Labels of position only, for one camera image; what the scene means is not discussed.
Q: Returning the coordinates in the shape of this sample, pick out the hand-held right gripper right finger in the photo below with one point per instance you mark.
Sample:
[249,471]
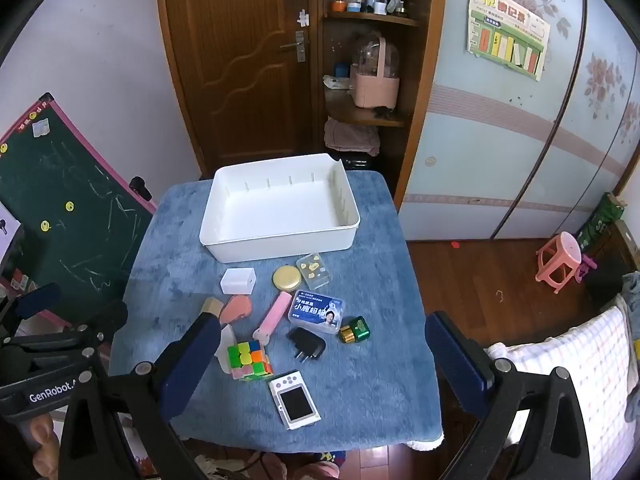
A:
[457,360]

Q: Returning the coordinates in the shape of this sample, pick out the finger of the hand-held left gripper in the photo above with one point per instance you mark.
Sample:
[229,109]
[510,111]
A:
[37,300]
[102,317]

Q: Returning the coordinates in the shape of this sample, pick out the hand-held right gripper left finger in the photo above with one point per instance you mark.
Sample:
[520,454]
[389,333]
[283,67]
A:
[192,365]

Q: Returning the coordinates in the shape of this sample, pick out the translucent white plastic box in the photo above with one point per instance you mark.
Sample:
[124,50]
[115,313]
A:
[226,336]

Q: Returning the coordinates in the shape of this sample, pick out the colourful puzzle cube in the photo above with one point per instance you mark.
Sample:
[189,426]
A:
[250,360]

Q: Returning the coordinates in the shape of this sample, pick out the wooden block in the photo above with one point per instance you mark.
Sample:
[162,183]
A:
[212,306]

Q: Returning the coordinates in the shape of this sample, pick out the pink sponge strip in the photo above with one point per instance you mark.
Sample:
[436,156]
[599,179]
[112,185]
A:
[274,317]

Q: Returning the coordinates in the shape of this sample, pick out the small white box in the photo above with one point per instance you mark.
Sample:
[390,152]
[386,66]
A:
[238,281]

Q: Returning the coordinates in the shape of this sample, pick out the green jar with gold lid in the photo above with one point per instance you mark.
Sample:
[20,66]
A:
[357,329]

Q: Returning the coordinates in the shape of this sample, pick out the white handheld screen device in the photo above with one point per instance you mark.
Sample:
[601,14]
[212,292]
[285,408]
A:
[295,402]

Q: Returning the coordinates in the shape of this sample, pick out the black charger plug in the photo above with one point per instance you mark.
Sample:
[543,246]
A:
[306,342]

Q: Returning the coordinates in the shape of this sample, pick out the round tan lid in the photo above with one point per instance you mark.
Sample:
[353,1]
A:
[286,278]

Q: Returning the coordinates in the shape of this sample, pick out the blue label plastic box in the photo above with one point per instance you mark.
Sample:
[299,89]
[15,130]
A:
[320,310]

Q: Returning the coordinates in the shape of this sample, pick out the clear box with yellow pieces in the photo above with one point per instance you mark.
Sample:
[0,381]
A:
[314,269]

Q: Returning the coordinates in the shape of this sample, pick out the white plastic storage bin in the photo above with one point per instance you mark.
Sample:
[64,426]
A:
[270,220]

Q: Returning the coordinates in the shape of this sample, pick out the person's left hand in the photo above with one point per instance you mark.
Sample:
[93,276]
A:
[44,437]

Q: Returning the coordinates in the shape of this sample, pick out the white board with black magnets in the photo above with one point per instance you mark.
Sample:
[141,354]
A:
[7,240]

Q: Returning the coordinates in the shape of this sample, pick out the blue plush table cloth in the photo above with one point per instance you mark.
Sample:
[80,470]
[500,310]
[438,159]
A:
[360,385]

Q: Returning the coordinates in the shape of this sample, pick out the white checkered towel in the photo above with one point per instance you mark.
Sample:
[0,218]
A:
[600,360]

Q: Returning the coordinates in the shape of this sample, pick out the pink plastic stool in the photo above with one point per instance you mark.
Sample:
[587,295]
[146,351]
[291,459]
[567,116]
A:
[562,247]

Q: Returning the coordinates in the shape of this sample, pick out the blue grey cloth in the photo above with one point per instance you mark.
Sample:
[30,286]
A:
[632,290]

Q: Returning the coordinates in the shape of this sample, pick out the green printed bag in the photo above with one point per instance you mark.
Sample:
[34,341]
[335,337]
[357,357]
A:
[600,220]

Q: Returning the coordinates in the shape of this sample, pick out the light blue flowered wardrobe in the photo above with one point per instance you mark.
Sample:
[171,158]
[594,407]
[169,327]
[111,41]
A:
[475,160]

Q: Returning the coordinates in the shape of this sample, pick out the pink folded cloth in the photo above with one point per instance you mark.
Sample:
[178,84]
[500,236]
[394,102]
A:
[350,135]

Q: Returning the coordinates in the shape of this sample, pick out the brown wooden door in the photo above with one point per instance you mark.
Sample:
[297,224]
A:
[240,85]

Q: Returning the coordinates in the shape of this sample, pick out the wooden corner shelf unit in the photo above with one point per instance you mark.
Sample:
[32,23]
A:
[425,85]

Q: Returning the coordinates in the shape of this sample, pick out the pink basket with clear dome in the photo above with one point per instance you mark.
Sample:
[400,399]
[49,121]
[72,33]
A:
[375,90]

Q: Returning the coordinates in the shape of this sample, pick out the white tissue packet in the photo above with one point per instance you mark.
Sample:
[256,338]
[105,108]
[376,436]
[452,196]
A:
[335,83]

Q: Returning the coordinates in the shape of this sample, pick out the small blue jar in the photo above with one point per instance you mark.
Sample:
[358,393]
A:
[341,70]

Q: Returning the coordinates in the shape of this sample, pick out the white door hook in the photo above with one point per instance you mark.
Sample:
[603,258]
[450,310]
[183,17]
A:
[303,18]

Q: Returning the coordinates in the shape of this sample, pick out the green chalkboard with pink frame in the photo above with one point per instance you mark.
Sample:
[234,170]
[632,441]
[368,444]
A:
[65,185]

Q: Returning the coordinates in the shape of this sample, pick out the wall poster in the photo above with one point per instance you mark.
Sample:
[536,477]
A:
[505,35]

